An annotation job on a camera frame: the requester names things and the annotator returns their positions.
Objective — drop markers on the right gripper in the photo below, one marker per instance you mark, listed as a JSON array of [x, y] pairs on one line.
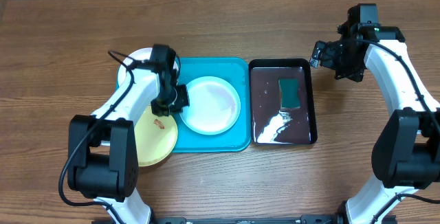
[[331, 51]]

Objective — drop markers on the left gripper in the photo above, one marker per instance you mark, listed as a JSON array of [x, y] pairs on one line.
[[183, 101]]

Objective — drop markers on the light blue plate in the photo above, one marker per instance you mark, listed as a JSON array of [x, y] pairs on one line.
[[214, 106]]

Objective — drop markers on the green scrub sponge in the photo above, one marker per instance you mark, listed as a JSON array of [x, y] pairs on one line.
[[289, 93]]

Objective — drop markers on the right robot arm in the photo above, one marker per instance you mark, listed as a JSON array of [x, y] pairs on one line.
[[405, 157]]

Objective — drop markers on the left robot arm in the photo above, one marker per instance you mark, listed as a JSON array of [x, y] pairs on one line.
[[102, 165]]

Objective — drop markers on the teal plastic tray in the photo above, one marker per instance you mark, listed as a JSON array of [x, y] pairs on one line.
[[238, 137]]

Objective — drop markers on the yellow plate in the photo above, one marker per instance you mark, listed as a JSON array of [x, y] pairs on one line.
[[155, 137]]

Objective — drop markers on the pink plate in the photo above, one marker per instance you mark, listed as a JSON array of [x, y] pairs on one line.
[[140, 54]]

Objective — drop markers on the black water basin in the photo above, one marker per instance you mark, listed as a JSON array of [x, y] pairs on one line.
[[272, 125]]

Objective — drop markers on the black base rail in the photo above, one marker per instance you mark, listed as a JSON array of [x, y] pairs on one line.
[[304, 219]]

